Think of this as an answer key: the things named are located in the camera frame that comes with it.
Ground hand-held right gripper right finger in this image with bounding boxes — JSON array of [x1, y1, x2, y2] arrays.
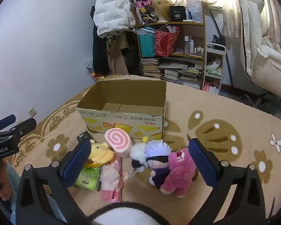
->
[[188, 138, 266, 225]]

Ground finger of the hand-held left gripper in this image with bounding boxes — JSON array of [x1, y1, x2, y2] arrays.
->
[[0, 114, 16, 134], [10, 118, 37, 143]]

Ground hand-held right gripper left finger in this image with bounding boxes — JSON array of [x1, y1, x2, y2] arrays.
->
[[15, 137, 94, 225]]

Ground green tissue pack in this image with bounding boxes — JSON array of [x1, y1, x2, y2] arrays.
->
[[74, 165, 102, 191]]

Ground yellow bear plush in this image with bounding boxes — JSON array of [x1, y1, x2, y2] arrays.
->
[[88, 139, 114, 167]]

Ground pink bear plush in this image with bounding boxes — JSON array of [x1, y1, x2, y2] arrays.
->
[[160, 146, 198, 198]]

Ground pink plastic packet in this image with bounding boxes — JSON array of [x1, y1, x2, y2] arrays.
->
[[101, 153, 123, 202]]

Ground pink swirl roll plush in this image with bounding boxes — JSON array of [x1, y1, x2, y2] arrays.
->
[[105, 128, 133, 158]]

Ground white-haired doll plush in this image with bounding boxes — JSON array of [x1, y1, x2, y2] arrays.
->
[[144, 140, 172, 189]]

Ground white fluffy keychain plush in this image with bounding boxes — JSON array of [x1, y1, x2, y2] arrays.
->
[[123, 136, 152, 181]]

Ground printed cardboard box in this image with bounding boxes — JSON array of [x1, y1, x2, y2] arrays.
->
[[77, 79, 167, 143]]

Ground person's left forearm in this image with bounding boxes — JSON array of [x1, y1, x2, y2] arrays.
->
[[5, 163, 22, 225]]

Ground person's left hand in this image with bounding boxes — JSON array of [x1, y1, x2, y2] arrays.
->
[[0, 163, 13, 201]]

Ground small black box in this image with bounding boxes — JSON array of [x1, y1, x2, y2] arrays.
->
[[77, 131, 90, 143]]

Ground row of pink white bottles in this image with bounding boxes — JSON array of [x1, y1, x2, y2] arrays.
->
[[204, 82, 222, 95]]

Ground patterned plastic bag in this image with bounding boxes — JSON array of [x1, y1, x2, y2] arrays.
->
[[84, 58, 104, 79]]

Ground black chair base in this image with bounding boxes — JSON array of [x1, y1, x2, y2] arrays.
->
[[239, 90, 281, 120]]

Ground stack of books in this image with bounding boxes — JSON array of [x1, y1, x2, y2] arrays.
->
[[140, 57, 203, 89]]

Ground white brown plush toy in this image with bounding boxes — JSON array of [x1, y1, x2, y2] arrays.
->
[[206, 57, 223, 74]]

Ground dark hanging clothes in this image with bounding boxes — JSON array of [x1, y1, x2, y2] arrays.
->
[[90, 5, 141, 75]]

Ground wooden shelf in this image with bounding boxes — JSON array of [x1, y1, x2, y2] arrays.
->
[[133, 2, 206, 89]]

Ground beige coat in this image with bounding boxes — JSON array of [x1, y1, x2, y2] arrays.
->
[[106, 31, 130, 75]]

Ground white trolley cart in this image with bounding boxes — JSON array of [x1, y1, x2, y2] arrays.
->
[[203, 43, 226, 95]]

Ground row of cosmetic bottles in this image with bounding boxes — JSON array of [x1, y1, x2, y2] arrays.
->
[[184, 35, 204, 55]]

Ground red gift bag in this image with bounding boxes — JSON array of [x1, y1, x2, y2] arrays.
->
[[155, 25, 179, 57]]

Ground teal bag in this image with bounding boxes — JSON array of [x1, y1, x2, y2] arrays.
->
[[133, 27, 156, 58]]

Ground white puffer jacket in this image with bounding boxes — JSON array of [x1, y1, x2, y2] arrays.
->
[[94, 0, 136, 38]]

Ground black box white label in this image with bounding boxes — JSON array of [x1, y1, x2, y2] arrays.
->
[[170, 5, 186, 21]]

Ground cream curtain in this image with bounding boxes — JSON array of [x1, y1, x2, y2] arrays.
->
[[169, 0, 241, 38]]

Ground white plastic bag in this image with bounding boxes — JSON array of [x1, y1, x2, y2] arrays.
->
[[185, 0, 204, 23]]

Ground blonde wig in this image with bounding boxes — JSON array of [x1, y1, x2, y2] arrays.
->
[[153, 0, 176, 21]]

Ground printed tote bag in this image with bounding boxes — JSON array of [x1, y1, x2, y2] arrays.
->
[[133, 0, 158, 25]]

